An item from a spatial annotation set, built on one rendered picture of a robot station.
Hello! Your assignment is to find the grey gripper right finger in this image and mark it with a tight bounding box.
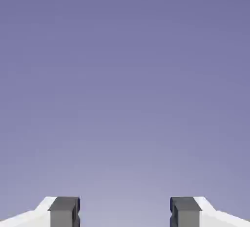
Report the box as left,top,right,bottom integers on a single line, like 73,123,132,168
169,196,250,227

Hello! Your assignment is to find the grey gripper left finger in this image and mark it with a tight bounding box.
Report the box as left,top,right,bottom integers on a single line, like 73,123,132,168
0,196,81,227

